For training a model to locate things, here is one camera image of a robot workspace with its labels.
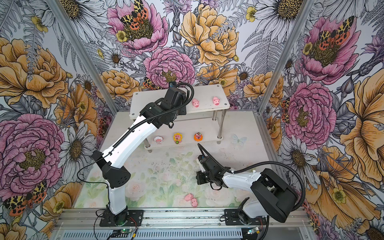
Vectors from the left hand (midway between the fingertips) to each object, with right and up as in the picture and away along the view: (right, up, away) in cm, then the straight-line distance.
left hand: (178, 108), depth 76 cm
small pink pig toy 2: (+8, -48, +1) cm, 49 cm away
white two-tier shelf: (+13, -7, +32) cm, 36 cm away
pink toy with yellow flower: (-2, -17, +16) cm, 23 cm away
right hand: (+10, -41, +10) cm, 43 cm away
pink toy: (+10, -16, +18) cm, 26 cm away
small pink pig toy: (+5, -47, +4) cm, 47 cm away
